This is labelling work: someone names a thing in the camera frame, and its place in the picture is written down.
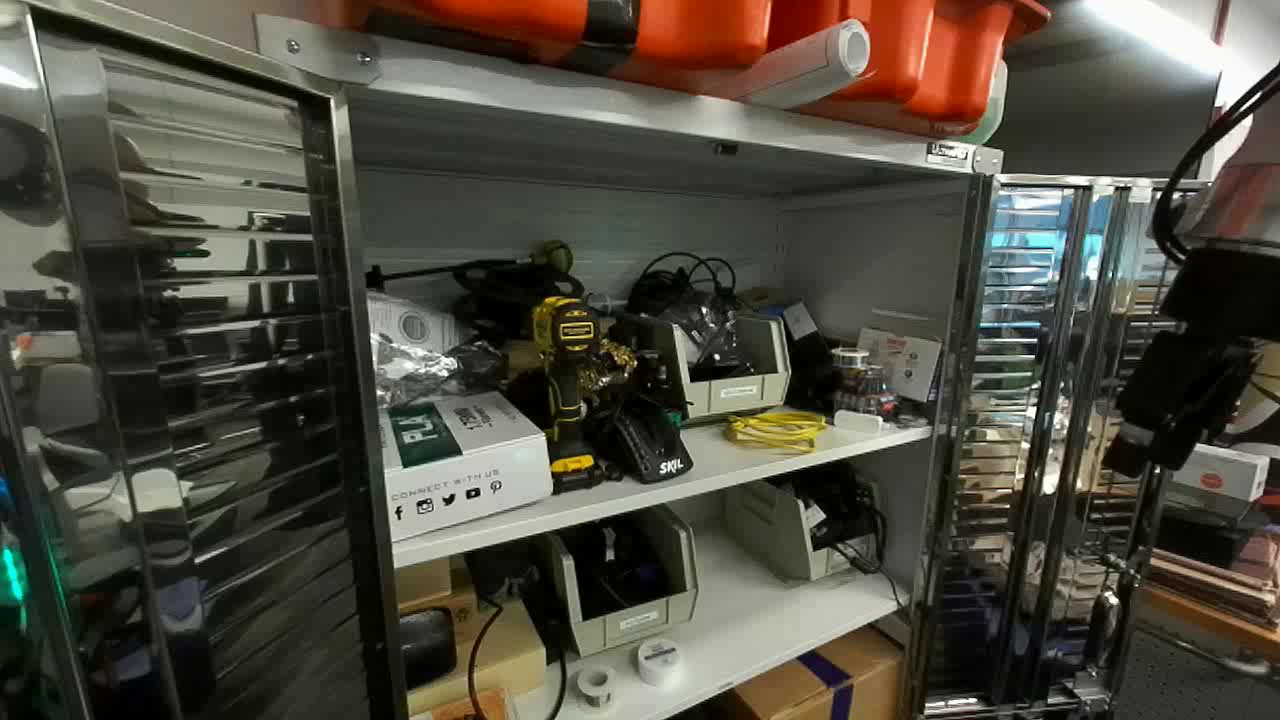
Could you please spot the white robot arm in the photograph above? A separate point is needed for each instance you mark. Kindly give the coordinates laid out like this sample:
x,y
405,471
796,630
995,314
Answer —
x,y
1227,286

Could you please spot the white cylinder roll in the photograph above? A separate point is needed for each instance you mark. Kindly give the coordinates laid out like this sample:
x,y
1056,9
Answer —
x,y
815,66

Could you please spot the black round device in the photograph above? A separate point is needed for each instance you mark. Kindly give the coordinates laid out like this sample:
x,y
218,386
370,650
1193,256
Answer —
x,y
428,647

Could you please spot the plain cardboard box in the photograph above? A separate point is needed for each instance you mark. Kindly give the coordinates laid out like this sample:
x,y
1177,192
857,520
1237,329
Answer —
x,y
513,654

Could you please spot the metal shelf cabinet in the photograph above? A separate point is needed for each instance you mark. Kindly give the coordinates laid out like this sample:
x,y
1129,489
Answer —
x,y
803,452

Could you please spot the black power tool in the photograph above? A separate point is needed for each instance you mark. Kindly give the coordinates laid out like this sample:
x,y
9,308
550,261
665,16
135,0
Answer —
x,y
513,286

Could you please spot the white box green label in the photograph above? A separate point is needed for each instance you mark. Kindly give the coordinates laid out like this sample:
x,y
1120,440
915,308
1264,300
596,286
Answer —
x,y
465,483

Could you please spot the orange tool case black latch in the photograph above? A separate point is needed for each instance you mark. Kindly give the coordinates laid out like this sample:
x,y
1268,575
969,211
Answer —
x,y
695,27

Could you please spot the cardboard box blue tape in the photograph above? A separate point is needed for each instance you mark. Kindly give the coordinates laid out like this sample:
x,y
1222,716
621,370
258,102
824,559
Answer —
x,y
852,682

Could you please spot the clear plastic bag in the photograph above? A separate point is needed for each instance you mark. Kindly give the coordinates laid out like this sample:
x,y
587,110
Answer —
x,y
405,355

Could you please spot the white tape roll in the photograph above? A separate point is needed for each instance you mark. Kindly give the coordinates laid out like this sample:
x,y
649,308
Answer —
x,y
656,663
593,685

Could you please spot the black battery charger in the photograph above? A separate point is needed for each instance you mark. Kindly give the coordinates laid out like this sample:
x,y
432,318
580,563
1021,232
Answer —
x,y
645,447

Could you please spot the white red small box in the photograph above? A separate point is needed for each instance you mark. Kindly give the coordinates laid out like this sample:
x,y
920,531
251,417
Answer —
x,y
1222,473

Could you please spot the white card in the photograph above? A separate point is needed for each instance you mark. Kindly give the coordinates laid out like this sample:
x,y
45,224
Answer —
x,y
903,360

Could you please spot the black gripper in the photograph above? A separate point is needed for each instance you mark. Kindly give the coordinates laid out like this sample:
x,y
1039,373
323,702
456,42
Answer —
x,y
1187,395

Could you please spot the grey open storage bin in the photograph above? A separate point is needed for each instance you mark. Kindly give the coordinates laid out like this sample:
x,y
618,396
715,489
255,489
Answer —
x,y
634,627

